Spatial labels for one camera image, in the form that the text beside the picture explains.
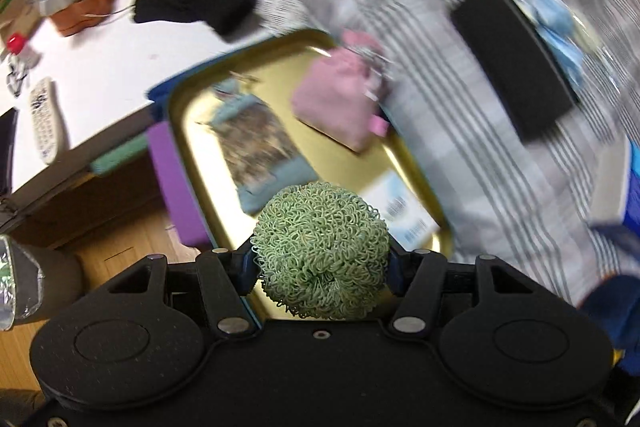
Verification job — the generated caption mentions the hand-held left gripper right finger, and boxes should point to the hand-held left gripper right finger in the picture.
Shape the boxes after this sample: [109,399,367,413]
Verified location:
[386,238,539,336]

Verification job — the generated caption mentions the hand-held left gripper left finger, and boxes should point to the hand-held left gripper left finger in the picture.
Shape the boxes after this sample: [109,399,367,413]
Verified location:
[106,238,259,336]

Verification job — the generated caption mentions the white blue packet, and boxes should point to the white blue packet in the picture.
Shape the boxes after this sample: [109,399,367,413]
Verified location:
[360,169,443,253]

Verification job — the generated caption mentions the green mesh scrubber ball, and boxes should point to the green mesh scrubber ball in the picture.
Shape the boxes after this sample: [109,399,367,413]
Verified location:
[250,181,391,322]

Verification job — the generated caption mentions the blue patterned pouch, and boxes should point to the blue patterned pouch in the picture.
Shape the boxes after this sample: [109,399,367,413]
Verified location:
[197,77,321,215]

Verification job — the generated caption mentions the gold metal tin tray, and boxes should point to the gold metal tin tray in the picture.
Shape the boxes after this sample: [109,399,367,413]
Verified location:
[167,28,455,325]

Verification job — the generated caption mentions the pink drawstring pouch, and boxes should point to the pink drawstring pouch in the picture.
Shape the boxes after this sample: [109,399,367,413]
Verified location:
[291,31,393,152]

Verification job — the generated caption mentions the purple foam block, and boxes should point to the purple foam block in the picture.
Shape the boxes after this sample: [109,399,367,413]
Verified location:
[146,122,207,248]

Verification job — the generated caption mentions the green foam roll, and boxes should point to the green foam roll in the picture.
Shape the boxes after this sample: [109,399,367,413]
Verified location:
[90,139,151,178]

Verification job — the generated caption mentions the blue cloth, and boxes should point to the blue cloth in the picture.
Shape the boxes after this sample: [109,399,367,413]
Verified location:
[580,274,640,350]

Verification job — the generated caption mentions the clear plastic bag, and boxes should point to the clear plastic bag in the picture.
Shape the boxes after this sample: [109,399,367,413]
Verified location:
[0,234,47,333]

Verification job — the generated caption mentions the white box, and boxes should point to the white box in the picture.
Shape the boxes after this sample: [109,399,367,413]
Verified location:
[587,139,636,228]

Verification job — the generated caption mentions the black glasses case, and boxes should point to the black glasses case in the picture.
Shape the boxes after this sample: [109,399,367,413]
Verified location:
[450,0,582,144]

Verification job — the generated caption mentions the white remote control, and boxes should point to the white remote control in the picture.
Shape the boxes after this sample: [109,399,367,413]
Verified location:
[27,76,68,165]

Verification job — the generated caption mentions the black smartphone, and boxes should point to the black smartphone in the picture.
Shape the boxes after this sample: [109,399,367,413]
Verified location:
[0,107,18,198]

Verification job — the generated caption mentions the black knit gloves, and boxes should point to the black knit gloves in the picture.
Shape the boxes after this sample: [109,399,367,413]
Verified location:
[131,0,262,42]

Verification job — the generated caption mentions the blue face mask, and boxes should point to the blue face mask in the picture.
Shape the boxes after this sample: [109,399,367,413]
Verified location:
[520,0,601,92]

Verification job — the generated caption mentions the black eyeglasses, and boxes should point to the black eyeglasses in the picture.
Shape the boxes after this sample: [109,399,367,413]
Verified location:
[5,59,31,98]

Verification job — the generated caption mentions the red capped white bottle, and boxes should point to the red capped white bottle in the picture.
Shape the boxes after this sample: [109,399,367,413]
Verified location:
[6,33,41,65]

